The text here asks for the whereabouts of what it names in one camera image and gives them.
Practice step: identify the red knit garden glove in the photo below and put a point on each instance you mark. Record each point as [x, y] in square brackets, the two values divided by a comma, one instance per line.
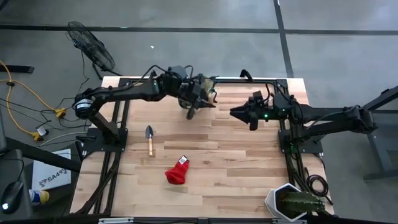
[176, 174]

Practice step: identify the white printed cardboard box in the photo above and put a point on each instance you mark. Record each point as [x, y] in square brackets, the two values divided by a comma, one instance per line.
[51, 174]

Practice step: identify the black desk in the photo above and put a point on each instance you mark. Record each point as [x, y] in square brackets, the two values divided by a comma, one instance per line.
[15, 168]

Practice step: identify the white angular plant pot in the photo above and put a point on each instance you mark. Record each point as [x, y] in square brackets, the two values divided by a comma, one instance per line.
[271, 202]

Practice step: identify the black floor fan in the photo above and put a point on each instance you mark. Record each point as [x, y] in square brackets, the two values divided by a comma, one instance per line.
[90, 46]

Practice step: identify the beige green-trimmed gardening bag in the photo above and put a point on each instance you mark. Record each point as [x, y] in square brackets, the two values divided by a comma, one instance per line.
[207, 84]

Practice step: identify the grey metal desk frame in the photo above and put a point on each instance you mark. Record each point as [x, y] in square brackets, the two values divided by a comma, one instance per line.
[374, 143]

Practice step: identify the yellow blue bottle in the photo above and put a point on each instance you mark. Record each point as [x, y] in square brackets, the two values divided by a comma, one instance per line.
[42, 196]

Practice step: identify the black metal floor bar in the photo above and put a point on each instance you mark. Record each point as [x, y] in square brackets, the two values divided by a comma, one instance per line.
[18, 69]

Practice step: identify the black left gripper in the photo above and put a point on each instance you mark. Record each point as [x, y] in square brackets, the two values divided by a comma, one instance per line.
[192, 95]

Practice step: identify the black frame hook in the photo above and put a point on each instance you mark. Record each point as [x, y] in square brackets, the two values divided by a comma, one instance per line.
[152, 74]
[246, 74]

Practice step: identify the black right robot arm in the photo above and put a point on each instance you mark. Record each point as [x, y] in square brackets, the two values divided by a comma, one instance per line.
[326, 116]

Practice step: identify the black computer mouse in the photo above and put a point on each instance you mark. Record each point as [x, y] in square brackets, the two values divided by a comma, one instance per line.
[12, 196]

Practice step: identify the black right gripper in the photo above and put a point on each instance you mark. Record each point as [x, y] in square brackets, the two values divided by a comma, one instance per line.
[264, 110]

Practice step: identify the green cactus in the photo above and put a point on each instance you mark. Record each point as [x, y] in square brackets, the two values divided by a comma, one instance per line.
[301, 202]

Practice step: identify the silver aluminium bar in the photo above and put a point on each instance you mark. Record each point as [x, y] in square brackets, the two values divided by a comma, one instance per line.
[115, 221]
[281, 222]

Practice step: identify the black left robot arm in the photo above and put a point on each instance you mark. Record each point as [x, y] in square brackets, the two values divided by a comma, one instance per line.
[124, 93]

